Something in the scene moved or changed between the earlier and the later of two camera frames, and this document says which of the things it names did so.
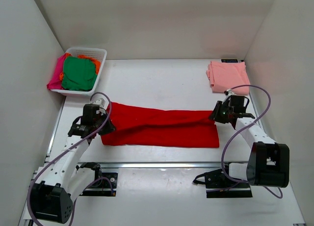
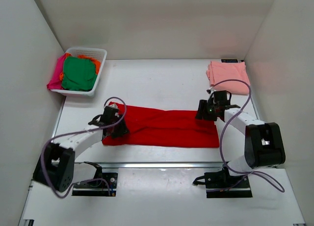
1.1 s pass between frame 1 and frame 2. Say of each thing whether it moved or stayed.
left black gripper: moved
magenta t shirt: stayed
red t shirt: stayed
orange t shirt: stayed
